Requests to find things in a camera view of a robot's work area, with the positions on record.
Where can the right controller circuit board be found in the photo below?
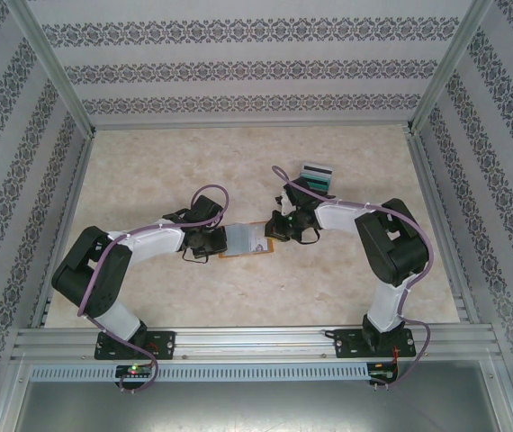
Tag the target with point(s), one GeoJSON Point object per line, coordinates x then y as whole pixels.
{"type": "Point", "coordinates": [382, 374]}

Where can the aluminium frame post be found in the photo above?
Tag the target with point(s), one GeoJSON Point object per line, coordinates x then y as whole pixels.
{"type": "Point", "coordinates": [53, 67]}
{"type": "Point", "coordinates": [448, 67]}

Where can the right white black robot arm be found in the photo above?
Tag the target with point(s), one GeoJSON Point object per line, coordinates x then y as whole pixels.
{"type": "Point", "coordinates": [337, 220]}

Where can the left aluminium frame post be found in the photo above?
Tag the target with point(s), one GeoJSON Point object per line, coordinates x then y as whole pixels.
{"type": "Point", "coordinates": [53, 67]}

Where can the right aluminium frame post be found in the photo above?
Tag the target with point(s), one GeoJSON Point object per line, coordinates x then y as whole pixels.
{"type": "Point", "coordinates": [448, 67]}

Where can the right aluminium side rail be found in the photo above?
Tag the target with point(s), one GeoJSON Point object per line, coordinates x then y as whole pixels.
{"type": "Point", "coordinates": [441, 225]}

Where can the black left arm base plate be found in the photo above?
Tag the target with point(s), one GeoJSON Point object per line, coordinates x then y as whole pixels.
{"type": "Point", "coordinates": [166, 344]}

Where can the teal magnetic stripe card stack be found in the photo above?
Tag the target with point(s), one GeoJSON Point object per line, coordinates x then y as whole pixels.
{"type": "Point", "coordinates": [321, 181]}

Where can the left aluminium side rail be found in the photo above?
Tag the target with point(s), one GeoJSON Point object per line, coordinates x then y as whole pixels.
{"type": "Point", "coordinates": [66, 225]}

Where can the aluminium side rail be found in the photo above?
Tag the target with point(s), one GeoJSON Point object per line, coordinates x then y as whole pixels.
{"type": "Point", "coordinates": [441, 225]}
{"type": "Point", "coordinates": [66, 225]}

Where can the controller circuit board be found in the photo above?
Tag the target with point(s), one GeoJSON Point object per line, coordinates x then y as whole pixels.
{"type": "Point", "coordinates": [135, 370]}
{"type": "Point", "coordinates": [382, 374]}

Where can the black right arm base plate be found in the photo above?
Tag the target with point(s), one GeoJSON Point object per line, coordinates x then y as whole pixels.
{"type": "Point", "coordinates": [351, 344]}

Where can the orange card holder wallet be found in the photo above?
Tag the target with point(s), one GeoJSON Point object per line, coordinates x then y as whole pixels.
{"type": "Point", "coordinates": [240, 238]}

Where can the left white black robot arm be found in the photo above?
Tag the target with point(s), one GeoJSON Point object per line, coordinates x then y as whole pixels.
{"type": "Point", "coordinates": [162, 243]}

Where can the left controller circuit board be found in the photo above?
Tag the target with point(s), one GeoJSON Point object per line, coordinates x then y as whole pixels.
{"type": "Point", "coordinates": [135, 370]}

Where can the aluminium mounting rail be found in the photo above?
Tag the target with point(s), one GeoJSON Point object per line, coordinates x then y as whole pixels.
{"type": "Point", "coordinates": [256, 342]}

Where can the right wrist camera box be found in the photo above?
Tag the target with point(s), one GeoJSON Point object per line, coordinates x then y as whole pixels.
{"type": "Point", "coordinates": [289, 204]}

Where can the white printed card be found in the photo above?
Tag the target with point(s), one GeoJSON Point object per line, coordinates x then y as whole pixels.
{"type": "Point", "coordinates": [256, 243]}

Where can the grey sheet metal panel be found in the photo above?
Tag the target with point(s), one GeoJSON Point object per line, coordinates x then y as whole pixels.
{"type": "Point", "coordinates": [256, 409]}

